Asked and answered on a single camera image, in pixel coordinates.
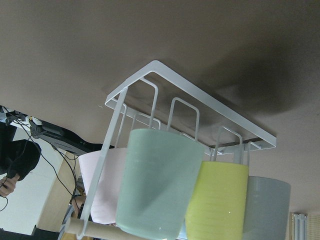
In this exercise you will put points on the aluminium frame post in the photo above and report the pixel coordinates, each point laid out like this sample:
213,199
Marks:
298,226

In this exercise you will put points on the yellow plastic cup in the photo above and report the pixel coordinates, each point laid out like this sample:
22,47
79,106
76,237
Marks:
217,206

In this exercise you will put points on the pink plastic cup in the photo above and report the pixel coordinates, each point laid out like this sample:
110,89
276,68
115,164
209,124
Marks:
104,206

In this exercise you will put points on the grey plastic cup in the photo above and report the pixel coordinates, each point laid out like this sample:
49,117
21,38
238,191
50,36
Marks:
266,209

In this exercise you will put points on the white wire cup rack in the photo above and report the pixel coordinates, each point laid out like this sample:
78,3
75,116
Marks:
83,227

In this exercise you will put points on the green plastic cup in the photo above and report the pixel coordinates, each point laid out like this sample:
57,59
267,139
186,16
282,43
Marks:
159,176

